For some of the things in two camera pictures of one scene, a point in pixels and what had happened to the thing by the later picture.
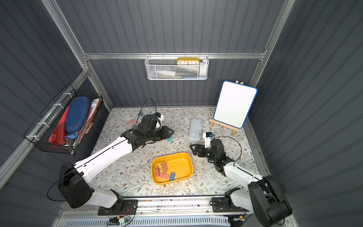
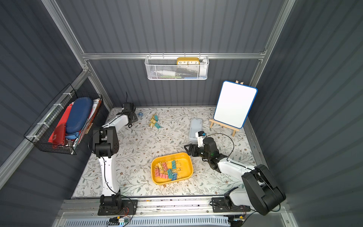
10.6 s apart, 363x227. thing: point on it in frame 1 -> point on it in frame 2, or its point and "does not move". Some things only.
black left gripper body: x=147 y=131 -> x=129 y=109
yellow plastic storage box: x=171 y=168 does not move
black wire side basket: x=64 y=126 does not move
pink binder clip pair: x=161 y=169 does not move
